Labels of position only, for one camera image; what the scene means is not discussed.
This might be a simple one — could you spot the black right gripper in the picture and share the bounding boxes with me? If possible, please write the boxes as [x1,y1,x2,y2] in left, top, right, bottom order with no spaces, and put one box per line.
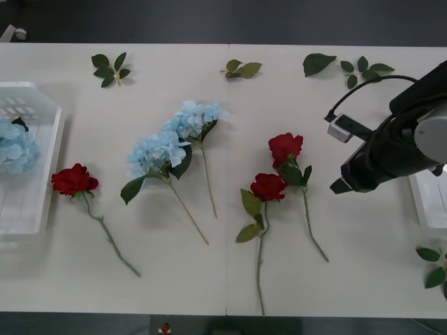
[329,139,397,195]

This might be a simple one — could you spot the red rose with dark leaves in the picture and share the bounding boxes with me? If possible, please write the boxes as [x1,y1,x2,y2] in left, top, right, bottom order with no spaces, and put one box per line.
[268,132,330,263]

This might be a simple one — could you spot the red rose with olive leaves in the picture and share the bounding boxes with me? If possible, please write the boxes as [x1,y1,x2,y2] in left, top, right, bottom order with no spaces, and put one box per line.
[235,172,291,318]

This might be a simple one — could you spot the shallow white box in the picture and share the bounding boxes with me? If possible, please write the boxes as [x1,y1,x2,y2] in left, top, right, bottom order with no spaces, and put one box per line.
[407,163,447,239]

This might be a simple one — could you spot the dark green leaf twig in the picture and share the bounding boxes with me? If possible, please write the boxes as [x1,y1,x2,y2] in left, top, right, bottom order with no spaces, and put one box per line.
[414,246,447,290]
[339,55,397,90]
[90,51,132,89]

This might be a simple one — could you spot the single large green leaf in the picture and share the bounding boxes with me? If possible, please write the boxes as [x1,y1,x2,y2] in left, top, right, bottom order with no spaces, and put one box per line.
[302,52,339,79]

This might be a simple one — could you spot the olive green leaf twig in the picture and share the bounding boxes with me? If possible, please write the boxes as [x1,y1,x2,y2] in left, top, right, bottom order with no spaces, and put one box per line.
[219,59,263,80]

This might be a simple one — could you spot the pale blue flower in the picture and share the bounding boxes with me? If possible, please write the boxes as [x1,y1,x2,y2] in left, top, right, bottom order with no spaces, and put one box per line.
[0,117,41,175]
[119,131,210,246]
[161,100,231,220]

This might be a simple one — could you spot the red rose with bare stem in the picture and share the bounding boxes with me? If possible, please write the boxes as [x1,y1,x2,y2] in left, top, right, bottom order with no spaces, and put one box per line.
[51,163,142,278]

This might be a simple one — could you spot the white plastic basket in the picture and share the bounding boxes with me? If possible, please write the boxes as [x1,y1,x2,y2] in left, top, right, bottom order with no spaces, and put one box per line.
[0,81,67,235]

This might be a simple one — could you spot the white plastic bar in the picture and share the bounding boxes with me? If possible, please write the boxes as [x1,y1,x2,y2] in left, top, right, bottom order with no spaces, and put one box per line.
[0,24,17,43]

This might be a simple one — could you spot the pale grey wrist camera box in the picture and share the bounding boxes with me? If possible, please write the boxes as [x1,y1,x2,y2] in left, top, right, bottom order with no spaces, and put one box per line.
[326,113,354,143]

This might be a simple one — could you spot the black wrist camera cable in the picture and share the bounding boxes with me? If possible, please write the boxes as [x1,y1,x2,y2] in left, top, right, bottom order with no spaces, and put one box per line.
[324,74,420,122]

